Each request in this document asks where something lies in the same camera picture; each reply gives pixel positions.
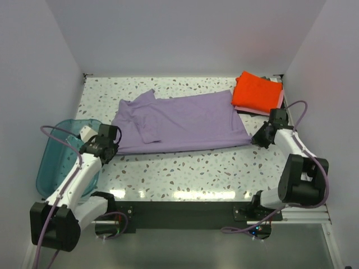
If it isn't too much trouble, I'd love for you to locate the teal plastic bin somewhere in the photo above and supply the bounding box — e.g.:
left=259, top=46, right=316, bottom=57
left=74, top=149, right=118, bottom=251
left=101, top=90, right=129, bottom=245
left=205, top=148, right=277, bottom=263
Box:
left=36, top=119, right=101, bottom=198

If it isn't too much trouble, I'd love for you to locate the aluminium frame rail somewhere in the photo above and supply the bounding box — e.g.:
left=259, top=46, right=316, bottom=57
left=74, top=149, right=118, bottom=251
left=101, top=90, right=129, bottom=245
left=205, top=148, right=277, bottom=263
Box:
left=282, top=205, right=332, bottom=224

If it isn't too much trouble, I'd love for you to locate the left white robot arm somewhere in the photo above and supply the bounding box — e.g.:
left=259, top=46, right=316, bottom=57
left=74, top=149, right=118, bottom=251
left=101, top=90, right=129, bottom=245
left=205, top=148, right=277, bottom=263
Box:
left=30, top=124, right=122, bottom=252

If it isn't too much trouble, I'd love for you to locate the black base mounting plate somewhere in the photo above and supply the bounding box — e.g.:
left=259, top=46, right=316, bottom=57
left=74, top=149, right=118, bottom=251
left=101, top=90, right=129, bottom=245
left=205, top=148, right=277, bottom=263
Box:
left=94, top=201, right=283, bottom=235

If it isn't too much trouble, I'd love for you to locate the folded orange t shirt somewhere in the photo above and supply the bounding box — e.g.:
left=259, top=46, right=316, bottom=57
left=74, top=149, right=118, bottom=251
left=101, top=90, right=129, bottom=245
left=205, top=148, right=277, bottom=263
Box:
left=231, top=71, right=282, bottom=113

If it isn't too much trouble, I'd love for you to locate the purple t shirt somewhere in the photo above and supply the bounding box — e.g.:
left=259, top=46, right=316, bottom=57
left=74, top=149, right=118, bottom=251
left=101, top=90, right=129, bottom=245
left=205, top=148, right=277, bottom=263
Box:
left=112, top=90, right=251, bottom=154

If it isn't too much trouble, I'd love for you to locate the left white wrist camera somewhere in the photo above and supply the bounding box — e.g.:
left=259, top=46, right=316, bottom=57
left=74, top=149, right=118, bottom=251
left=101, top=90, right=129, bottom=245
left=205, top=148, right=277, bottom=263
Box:
left=79, top=126, right=98, bottom=142

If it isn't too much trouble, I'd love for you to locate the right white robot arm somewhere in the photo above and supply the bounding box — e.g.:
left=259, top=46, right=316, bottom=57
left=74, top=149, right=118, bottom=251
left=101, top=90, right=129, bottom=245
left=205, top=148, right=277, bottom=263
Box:
left=250, top=109, right=329, bottom=220

